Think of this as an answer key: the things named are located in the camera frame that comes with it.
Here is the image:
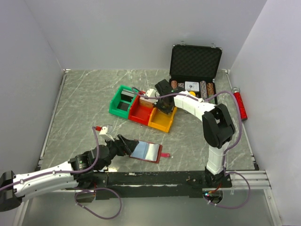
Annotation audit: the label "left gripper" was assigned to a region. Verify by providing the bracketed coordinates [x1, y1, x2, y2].
[97, 134, 138, 170]

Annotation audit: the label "red leather card holder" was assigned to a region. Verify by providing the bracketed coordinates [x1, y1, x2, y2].
[129, 141, 171, 163]

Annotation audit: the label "black VIP card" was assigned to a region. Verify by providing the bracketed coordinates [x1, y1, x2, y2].
[117, 101, 130, 112]

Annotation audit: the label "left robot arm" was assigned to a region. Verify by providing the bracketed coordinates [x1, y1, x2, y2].
[0, 135, 139, 212]

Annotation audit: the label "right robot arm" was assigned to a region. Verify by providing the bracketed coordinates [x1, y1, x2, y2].
[155, 80, 236, 187]

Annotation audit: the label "cards in red bin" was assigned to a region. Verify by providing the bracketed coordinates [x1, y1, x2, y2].
[139, 97, 154, 108]

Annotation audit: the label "white playing card deck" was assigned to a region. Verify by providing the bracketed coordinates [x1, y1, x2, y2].
[184, 81, 200, 92]

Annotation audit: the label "cards in green bin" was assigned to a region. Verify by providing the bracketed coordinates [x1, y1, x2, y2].
[120, 89, 135, 102]

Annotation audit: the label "yellow plastic bin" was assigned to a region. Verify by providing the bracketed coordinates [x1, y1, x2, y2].
[148, 107, 177, 133]

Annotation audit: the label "red plastic bin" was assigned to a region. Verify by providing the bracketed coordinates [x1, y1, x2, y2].
[128, 96, 154, 126]

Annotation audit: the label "green plastic bin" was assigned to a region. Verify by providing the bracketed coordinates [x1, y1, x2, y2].
[109, 85, 137, 119]

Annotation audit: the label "black poker chip case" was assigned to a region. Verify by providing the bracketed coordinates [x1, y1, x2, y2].
[169, 44, 222, 95]

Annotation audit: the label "red glitter tube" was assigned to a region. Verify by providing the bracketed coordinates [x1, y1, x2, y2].
[231, 87, 248, 121]

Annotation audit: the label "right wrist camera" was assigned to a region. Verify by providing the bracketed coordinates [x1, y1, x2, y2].
[141, 89, 157, 104]

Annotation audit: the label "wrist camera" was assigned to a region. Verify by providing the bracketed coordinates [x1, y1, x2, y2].
[141, 89, 157, 104]
[95, 124, 114, 141]

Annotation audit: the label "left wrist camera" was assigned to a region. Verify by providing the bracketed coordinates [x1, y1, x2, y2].
[95, 124, 114, 141]

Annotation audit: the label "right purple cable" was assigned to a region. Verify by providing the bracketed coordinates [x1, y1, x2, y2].
[131, 87, 251, 210]

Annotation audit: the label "purple cable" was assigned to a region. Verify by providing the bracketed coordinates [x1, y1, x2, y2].
[131, 87, 251, 210]
[0, 126, 123, 219]

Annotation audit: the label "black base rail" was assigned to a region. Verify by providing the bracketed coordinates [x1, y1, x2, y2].
[79, 170, 232, 198]

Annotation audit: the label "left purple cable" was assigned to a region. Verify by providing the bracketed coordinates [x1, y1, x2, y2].
[0, 126, 123, 219]

